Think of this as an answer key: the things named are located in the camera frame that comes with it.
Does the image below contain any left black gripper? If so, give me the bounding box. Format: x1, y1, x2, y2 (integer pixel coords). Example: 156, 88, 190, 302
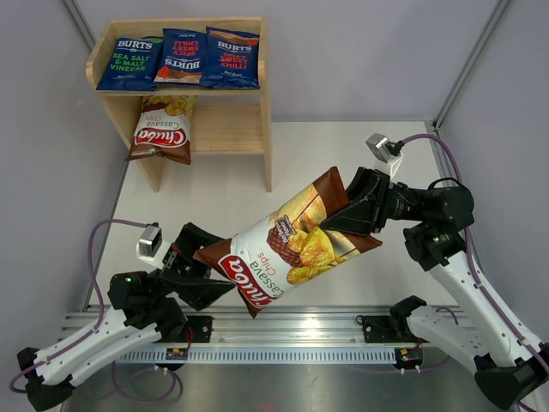
150, 224, 247, 309

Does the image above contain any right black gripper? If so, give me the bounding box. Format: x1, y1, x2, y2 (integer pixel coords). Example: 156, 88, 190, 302
317, 167, 427, 237

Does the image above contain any Chuba cassava chips bag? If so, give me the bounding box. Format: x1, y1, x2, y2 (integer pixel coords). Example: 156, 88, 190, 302
126, 95, 196, 165
194, 167, 382, 318

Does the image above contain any Burts spicy chilli bag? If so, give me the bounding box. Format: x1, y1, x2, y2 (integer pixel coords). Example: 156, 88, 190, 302
199, 27, 260, 89
154, 28, 207, 86

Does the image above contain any Burts sea salt vinegar bag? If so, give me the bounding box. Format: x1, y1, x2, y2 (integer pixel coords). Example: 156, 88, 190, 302
96, 36, 163, 92

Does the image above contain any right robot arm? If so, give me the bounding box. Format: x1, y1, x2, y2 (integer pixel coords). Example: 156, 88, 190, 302
321, 167, 548, 410

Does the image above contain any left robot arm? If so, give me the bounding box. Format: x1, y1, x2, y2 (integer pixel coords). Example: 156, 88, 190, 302
17, 223, 234, 411

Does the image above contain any wooden two-tier shelf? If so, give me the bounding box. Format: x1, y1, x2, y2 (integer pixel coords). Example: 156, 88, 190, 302
86, 16, 273, 191

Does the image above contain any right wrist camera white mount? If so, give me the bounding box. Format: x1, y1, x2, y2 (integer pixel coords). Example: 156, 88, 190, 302
365, 133, 404, 179

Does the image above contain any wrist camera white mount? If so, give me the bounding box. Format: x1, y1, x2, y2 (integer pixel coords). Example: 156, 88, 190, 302
136, 222, 163, 266
365, 133, 404, 179

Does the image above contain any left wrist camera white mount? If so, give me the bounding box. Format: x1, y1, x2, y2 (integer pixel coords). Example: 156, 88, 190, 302
136, 222, 163, 266

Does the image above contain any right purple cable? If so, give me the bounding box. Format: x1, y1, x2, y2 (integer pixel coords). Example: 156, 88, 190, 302
396, 133, 549, 412

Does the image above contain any purple cable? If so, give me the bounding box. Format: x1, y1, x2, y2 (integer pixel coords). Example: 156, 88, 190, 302
396, 133, 549, 412
9, 218, 184, 403

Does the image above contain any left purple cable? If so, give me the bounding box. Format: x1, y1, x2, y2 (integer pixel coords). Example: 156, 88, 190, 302
9, 218, 184, 403

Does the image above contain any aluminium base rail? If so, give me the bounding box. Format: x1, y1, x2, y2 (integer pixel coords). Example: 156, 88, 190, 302
57, 305, 477, 348

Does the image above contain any white slotted cable duct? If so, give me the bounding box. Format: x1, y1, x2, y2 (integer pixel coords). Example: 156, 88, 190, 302
119, 346, 396, 365

